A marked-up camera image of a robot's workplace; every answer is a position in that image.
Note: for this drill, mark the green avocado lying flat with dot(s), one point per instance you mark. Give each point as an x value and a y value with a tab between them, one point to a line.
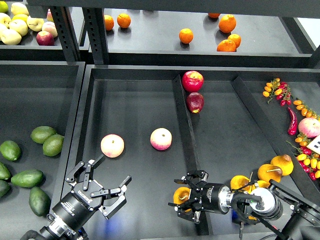
28	178

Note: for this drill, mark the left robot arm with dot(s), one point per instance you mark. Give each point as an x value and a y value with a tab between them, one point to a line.
53	231

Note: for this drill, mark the pink apple right edge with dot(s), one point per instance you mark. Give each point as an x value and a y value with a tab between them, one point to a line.
310	127

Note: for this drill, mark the pink apple left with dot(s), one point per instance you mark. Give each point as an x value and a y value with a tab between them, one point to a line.
112	145

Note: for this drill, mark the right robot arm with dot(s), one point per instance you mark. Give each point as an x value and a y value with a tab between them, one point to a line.
262	205

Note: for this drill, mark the black tray divider right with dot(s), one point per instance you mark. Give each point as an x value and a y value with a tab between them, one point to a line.
272	123

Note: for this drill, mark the avocado at edge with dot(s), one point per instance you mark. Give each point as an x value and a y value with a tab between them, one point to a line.
4	172
5	188

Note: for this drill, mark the light green avocado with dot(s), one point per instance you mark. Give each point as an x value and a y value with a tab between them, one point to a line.
41	133
53	145

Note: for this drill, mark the orange right small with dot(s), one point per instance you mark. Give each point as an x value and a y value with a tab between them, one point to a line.
236	39

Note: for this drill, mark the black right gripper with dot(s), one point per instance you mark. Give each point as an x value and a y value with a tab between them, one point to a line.
204	196

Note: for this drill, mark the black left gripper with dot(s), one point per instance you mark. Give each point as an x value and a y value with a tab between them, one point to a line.
87	197

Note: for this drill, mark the dark green avocado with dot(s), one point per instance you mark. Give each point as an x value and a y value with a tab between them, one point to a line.
39	202

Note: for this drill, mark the black tray divider centre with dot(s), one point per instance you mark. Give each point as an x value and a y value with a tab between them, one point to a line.
185	126

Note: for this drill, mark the left black shelf post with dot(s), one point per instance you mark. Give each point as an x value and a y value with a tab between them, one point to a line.
66	33

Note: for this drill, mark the black shelf post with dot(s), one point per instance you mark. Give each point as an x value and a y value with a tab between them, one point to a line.
94	23
66	33

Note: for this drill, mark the light green avocado upper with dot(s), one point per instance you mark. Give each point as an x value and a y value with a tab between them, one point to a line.
41	133

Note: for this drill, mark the black middle tray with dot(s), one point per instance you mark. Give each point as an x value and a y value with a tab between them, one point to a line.
132	102

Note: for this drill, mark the orange centre shelf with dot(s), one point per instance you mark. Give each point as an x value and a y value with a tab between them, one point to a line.
186	35

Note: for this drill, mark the black left tray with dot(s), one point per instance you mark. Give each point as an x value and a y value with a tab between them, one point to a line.
39	93

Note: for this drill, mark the dark red apple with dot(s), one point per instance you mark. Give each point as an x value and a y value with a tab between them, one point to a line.
195	102

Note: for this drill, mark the red apple on shelf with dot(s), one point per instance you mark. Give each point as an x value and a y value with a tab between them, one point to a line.
45	38

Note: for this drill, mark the upper cherry tomato bunch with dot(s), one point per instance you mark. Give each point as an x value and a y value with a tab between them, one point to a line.
279	90

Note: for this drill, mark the pink apple centre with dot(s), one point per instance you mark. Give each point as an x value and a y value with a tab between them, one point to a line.
161	139

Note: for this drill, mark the pink apple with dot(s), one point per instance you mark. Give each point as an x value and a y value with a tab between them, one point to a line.
161	139
112	145

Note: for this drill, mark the black tray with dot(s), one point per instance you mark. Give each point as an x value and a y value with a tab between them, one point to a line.
39	93
132	102

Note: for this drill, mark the pale peach on shelf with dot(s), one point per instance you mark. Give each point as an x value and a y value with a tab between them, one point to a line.
51	28

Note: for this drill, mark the lower cherry tomato bunch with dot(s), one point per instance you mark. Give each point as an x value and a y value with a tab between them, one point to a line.
307	158

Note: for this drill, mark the black tray divider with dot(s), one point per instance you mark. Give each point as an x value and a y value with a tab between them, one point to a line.
185	126
272	123

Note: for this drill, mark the green avocado far left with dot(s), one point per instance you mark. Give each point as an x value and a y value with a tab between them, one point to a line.
10	150

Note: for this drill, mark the right black shelf post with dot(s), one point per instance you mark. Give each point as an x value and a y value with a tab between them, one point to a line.
94	23

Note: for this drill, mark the light green avocado lower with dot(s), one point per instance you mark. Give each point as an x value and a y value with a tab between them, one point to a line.
53	145

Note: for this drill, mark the cherry tomato bunch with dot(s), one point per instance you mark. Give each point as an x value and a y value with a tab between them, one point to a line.
307	158
279	90

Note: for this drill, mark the red chili pepper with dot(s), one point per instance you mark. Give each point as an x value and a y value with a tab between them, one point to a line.
293	126

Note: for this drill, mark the avocado at lower left edge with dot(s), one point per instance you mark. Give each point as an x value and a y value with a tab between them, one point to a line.
5	188

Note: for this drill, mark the bright red apple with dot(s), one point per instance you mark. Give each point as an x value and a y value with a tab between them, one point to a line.
192	81

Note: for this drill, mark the white label card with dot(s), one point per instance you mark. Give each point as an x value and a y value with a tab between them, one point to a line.
314	145

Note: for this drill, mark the orange partly behind post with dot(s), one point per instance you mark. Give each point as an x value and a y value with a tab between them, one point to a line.
108	22

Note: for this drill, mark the orange front right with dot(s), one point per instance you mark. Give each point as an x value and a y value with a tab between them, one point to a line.
226	45

